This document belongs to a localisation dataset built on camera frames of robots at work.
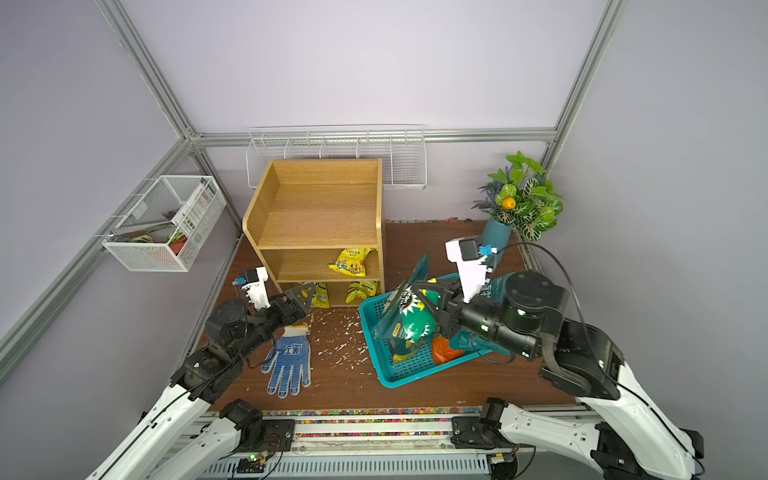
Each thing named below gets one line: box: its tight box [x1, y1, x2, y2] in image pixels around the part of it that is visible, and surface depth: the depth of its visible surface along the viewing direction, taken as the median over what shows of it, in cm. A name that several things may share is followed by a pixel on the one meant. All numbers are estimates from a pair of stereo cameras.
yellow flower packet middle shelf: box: [328, 247, 377, 277], surface depth 86 cm
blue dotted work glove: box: [261, 325, 311, 399], surface depth 86 cm
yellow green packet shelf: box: [372, 253, 437, 363], surface depth 50 cm
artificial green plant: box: [472, 151, 563, 241], surface depth 81 cm
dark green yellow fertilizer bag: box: [371, 265, 437, 365], surface depth 50 cm
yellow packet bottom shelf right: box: [345, 281, 378, 304], surface depth 98 cm
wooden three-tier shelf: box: [243, 158, 385, 309], surface depth 84 cm
